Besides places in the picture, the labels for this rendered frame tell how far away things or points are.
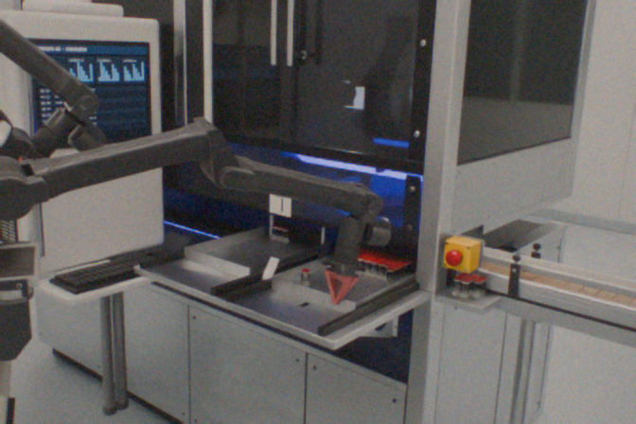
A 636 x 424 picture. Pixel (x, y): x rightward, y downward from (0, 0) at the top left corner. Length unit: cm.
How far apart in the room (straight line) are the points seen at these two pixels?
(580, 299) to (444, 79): 61
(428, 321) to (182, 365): 110
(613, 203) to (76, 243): 504
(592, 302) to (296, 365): 91
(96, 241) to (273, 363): 68
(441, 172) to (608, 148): 470
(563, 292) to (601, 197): 468
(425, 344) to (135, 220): 103
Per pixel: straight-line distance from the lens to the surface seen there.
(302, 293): 163
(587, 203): 640
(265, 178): 133
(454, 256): 163
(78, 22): 207
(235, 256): 194
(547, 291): 171
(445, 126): 163
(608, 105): 627
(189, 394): 257
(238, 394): 235
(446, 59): 162
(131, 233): 224
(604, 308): 168
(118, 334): 246
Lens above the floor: 148
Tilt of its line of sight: 14 degrees down
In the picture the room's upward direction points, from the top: 2 degrees clockwise
